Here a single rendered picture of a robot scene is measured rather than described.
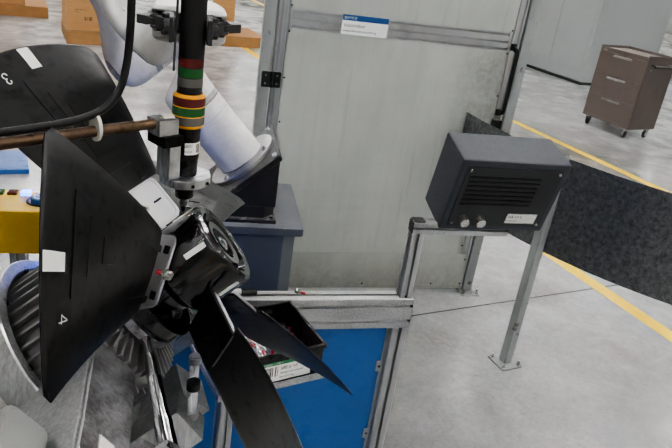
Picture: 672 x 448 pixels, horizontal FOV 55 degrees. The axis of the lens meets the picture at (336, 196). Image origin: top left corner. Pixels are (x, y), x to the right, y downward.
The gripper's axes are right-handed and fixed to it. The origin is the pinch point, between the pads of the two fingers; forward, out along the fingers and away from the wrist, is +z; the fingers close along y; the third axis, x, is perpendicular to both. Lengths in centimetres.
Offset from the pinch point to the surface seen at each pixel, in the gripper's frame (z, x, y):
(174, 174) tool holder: 3.1, -18.9, 1.3
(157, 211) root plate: 6.6, -22.9, 3.3
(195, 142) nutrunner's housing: 1.6, -14.7, -1.3
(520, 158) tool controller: -30, -25, -71
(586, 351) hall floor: -126, -148, -190
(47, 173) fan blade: 33.5, -7.5, 12.0
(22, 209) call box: -32, -41, 28
